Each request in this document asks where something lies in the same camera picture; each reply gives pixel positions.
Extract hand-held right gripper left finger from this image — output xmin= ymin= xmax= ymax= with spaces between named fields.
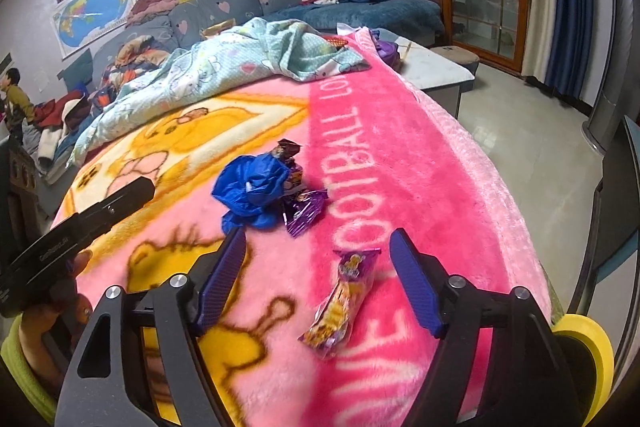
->
xmin=54 ymin=227 xmax=248 ymax=427

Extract brown purple candy wrapper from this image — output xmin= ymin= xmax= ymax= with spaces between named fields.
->
xmin=272 ymin=138 xmax=304 ymax=162

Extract light blue cartoon quilt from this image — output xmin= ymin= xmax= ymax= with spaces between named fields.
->
xmin=70 ymin=18 xmax=373 ymax=168

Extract dark wooden furniture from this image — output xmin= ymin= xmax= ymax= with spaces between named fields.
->
xmin=0 ymin=142 xmax=41 ymax=268

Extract pink yellow printed blanket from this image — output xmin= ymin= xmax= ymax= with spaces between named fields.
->
xmin=50 ymin=27 xmax=556 ymax=427

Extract red white jacket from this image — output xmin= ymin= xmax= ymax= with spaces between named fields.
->
xmin=35 ymin=89 xmax=96 ymax=168

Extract white grey coffee table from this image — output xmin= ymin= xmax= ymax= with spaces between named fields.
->
xmin=395 ymin=34 xmax=476 ymax=120

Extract silver tower air conditioner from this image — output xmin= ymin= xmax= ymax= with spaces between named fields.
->
xmin=582 ymin=52 xmax=631 ymax=152

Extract colourful clothes pile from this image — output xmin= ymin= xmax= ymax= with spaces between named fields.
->
xmin=97 ymin=34 xmax=173 ymax=98

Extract person's left hand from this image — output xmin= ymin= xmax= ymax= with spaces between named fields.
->
xmin=20 ymin=251 xmax=95 ymax=383

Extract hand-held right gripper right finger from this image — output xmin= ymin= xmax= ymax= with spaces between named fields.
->
xmin=389 ymin=228 xmax=588 ymax=427

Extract dark red clothes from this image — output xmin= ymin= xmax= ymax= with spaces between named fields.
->
xmin=127 ymin=0 xmax=178 ymax=25

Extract purple bag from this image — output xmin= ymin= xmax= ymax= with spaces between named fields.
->
xmin=370 ymin=34 xmax=403 ymax=68

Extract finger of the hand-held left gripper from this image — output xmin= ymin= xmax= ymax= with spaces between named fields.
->
xmin=75 ymin=178 xmax=156 ymax=240

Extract black metal stand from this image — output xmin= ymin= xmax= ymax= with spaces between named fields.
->
xmin=567 ymin=114 xmax=640 ymax=313

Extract person's left forearm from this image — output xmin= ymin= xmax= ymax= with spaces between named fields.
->
xmin=0 ymin=314 xmax=58 ymax=425

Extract world map poster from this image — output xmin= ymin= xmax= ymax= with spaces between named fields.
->
xmin=50 ymin=0 xmax=141 ymax=60

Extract blue plastic bag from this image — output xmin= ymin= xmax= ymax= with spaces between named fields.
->
xmin=211 ymin=153 xmax=293 ymax=233

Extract round grey stool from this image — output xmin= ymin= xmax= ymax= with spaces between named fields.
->
xmin=429 ymin=45 xmax=482 ymax=68

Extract shiny purple candy wrapper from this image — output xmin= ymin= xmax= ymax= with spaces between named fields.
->
xmin=281 ymin=188 xmax=329 ymax=239

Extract orange white candy wrapper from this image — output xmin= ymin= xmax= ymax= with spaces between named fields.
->
xmin=285 ymin=162 xmax=307 ymax=194

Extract yellow round disc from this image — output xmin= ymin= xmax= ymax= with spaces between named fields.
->
xmin=552 ymin=314 xmax=615 ymax=420

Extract orange purple snack packet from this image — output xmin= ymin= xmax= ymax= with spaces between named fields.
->
xmin=298 ymin=247 xmax=383 ymax=360

